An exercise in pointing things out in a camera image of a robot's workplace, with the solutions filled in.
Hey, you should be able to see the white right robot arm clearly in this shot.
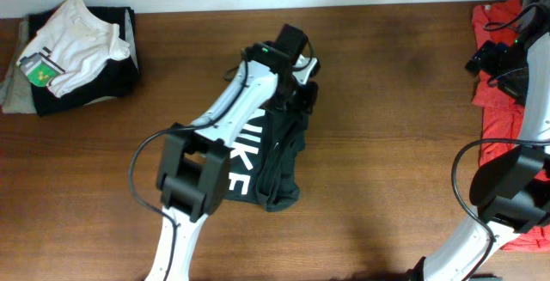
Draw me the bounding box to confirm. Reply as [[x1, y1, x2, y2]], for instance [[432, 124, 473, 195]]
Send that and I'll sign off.
[[403, 0, 549, 281]]

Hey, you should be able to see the grey folded garment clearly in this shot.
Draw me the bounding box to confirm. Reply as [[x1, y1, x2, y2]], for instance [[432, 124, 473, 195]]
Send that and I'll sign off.
[[1, 17, 36, 114]]

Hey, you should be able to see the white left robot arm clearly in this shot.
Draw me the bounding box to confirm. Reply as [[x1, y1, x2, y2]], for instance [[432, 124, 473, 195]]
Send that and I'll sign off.
[[146, 24, 320, 280]]

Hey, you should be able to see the white folded t-shirt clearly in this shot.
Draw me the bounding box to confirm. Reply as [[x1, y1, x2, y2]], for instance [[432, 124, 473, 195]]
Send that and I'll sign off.
[[16, 0, 130, 98]]

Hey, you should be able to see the dark green Nike t-shirt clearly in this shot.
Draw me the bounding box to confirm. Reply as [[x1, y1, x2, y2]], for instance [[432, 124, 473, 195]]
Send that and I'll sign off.
[[224, 109, 309, 212]]

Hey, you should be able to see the black folded garment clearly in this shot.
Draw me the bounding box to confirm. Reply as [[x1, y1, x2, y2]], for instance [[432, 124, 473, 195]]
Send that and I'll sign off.
[[31, 7, 140, 117]]

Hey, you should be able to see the red t-shirt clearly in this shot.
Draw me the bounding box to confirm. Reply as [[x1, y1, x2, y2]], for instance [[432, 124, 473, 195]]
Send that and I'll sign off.
[[472, 0, 549, 252]]

